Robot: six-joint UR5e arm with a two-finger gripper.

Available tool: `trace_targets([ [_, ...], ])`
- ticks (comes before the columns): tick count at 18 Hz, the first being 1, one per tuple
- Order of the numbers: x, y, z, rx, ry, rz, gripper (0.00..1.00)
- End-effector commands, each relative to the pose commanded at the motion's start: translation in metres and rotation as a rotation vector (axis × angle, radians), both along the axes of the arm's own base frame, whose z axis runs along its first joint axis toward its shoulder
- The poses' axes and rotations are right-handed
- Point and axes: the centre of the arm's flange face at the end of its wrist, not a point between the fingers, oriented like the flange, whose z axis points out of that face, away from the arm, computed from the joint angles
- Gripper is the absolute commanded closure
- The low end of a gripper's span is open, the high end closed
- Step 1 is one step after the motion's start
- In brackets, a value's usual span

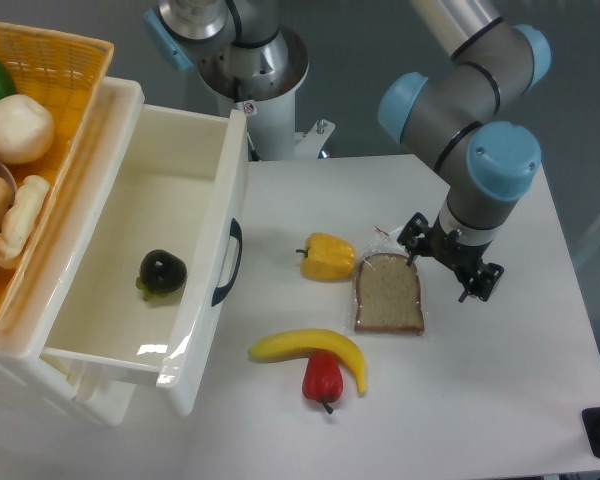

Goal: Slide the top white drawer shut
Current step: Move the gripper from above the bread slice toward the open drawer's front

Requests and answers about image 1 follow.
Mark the yellow banana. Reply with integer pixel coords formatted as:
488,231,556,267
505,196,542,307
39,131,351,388
248,328,367,396

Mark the bread slice in plastic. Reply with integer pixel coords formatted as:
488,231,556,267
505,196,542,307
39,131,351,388
352,228,425,336

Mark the dark blue drawer handle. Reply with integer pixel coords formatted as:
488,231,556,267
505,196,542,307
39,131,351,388
211,218,244,307

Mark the white round bun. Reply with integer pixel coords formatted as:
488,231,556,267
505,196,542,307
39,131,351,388
0,94,55,165

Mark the white drawer cabinet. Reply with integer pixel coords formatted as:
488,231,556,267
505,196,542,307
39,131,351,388
0,77,144,425

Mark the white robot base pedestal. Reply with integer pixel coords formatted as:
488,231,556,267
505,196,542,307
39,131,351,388
198,26,336,161

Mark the cream peanut-shaped pastry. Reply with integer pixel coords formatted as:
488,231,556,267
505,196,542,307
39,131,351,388
0,175,50,270

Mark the dark purple mangosteen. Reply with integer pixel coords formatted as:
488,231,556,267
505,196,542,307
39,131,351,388
135,249,188,301

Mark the yellow bell pepper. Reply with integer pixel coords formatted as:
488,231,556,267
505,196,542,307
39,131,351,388
296,232,356,281

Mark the red bell pepper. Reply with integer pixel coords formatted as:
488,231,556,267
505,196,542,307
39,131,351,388
302,350,343,415

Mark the white top drawer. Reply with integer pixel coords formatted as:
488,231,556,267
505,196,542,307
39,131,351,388
44,105,248,416

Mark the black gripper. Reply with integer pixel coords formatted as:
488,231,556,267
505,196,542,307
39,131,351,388
397,212,504,303

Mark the yellow woven basket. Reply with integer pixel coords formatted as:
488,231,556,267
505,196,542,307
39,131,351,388
0,22,114,326

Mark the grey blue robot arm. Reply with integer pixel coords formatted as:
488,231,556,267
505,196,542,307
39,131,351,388
144,1,551,300

